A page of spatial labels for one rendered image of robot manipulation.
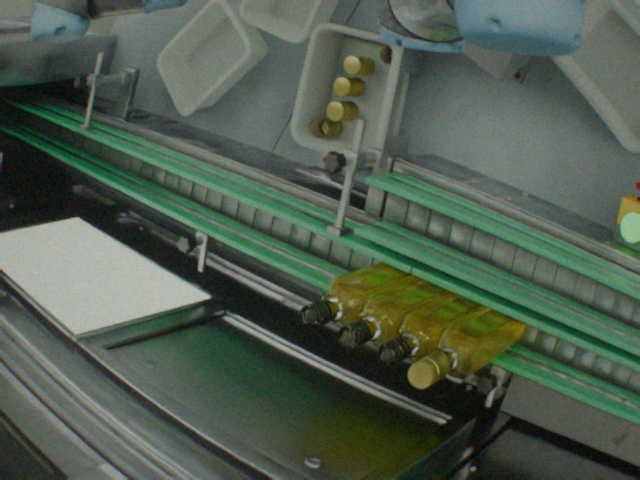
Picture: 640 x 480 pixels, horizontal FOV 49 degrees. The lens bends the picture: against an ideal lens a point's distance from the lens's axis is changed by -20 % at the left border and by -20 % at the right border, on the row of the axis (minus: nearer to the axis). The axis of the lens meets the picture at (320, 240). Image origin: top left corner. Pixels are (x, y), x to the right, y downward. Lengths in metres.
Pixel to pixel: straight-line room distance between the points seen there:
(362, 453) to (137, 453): 0.28
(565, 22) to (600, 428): 0.74
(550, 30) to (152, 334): 0.79
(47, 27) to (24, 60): 0.91
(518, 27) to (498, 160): 0.73
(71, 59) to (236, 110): 0.47
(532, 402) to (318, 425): 0.35
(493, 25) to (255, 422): 0.62
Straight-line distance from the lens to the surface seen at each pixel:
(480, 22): 0.60
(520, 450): 1.16
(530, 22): 0.59
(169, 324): 1.21
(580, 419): 1.19
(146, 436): 0.95
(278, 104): 1.52
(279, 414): 1.05
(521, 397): 1.21
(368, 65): 1.36
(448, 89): 1.33
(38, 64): 1.74
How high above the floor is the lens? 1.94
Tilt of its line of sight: 53 degrees down
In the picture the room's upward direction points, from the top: 104 degrees counter-clockwise
